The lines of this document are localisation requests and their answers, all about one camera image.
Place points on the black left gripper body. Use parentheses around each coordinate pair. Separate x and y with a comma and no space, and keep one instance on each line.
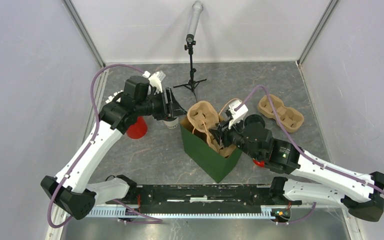
(160,109)

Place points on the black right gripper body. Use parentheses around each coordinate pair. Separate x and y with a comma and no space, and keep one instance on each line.
(234,135)

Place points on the single brown pulp cup carrier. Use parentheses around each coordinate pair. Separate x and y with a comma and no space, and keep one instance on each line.
(202,116)

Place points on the green brown paper bag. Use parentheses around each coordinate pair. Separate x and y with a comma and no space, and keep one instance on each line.
(216,166)

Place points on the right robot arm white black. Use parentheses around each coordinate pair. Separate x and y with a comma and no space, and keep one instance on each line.
(330,184)

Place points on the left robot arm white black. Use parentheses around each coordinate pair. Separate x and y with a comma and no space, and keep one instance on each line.
(70,189)

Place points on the red cup holder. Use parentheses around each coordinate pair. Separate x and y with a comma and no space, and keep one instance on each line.
(138,129)

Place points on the red horseshoe shaped object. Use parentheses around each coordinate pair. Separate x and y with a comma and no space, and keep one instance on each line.
(259,163)

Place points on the brown pulp cup carriers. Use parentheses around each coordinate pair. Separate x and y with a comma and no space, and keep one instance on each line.
(290,118)

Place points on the black tripod with grey tube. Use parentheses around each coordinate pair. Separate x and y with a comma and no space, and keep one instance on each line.
(197,9)

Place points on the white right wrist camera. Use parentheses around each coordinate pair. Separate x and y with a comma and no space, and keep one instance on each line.
(237,111)

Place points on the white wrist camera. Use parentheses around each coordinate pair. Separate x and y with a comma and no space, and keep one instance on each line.
(155,79)
(237,111)

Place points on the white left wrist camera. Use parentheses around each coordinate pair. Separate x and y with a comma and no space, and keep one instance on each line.
(155,79)

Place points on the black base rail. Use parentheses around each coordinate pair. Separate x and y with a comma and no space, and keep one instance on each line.
(204,198)

